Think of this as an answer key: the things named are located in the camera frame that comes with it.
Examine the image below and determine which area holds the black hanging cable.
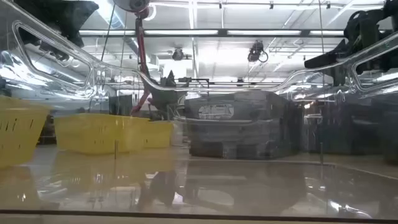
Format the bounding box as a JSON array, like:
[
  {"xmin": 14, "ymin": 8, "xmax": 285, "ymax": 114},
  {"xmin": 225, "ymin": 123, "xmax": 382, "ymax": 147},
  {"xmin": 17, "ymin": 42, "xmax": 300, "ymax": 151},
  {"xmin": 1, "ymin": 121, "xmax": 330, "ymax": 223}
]
[{"xmin": 100, "ymin": 2, "xmax": 116, "ymax": 62}]

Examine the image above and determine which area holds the red camera stand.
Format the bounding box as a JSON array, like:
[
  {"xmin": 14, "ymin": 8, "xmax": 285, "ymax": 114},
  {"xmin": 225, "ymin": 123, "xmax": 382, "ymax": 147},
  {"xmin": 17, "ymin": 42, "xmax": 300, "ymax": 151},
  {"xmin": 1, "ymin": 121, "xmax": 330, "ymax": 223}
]
[{"xmin": 113, "ymin": 0, "xmax": 156, "ymax": 116}]

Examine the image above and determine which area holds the black overhead frame bar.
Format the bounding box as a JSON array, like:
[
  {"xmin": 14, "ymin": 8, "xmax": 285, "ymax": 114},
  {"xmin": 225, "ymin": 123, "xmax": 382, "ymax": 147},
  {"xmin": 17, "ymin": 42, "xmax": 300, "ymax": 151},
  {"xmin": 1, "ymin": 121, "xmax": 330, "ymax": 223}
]
[{"xmin": 78, "ymin": 28, "xmax": 345, "ymax": 39}]

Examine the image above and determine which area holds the green snake plant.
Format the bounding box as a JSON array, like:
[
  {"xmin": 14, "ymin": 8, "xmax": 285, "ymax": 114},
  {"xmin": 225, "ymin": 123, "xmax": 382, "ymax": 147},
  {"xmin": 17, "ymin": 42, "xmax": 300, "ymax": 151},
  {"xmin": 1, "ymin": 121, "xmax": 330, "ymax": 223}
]
[{"xmin": 151, "ymin": 70, "xmax": 188, "ymax": 121}]

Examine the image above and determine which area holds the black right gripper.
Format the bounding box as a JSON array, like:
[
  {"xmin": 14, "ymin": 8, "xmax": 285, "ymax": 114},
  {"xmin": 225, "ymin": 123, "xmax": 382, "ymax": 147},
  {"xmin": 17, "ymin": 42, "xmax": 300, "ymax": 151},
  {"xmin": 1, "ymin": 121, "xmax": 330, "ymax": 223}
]
[{"xmin": 303, "ymin": 0, "xmax": 398, "ymax": 76}]

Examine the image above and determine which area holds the thin hanging cable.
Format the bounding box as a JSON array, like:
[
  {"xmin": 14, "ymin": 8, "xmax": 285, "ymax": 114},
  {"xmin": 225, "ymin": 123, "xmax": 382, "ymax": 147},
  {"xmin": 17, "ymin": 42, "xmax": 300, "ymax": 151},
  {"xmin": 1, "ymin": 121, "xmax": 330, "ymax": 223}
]
[{"xmin": 318, "ymin": 0, "xmax": 326, "ymax": 63}]

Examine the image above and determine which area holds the black ceiling camera with cable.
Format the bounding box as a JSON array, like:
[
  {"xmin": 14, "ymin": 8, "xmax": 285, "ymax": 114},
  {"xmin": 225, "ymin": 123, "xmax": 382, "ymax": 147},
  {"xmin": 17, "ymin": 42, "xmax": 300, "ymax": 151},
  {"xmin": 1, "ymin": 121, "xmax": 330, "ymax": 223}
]
[{"xmin": 247, "ymin": 39, "xmax": 269, "ymax": 63}]

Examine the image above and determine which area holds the round black ceiling camera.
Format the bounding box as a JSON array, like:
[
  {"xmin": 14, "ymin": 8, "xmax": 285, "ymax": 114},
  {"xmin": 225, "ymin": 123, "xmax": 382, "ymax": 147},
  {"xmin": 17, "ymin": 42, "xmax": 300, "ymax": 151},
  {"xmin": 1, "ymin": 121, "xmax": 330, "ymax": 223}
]
[{"xmin": 172, "ymin": 47, "xmax": 185, "ymax": 62}]

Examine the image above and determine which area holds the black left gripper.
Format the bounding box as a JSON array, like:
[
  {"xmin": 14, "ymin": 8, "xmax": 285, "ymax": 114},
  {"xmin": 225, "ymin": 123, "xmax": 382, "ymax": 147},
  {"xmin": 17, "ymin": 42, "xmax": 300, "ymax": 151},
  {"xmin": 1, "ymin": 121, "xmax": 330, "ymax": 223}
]
[{"xmin": 14, "ymin": 0, "xmax": 100, "ymax": 48}]

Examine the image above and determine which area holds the black monitor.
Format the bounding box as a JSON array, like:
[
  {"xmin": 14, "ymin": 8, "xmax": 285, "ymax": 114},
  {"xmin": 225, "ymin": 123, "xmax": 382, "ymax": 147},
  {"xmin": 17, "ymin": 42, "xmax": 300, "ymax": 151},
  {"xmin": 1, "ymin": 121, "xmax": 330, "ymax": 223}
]
[{"xmin": 108, "ymin": 94, "xmax": 135, "ymax": 116}]

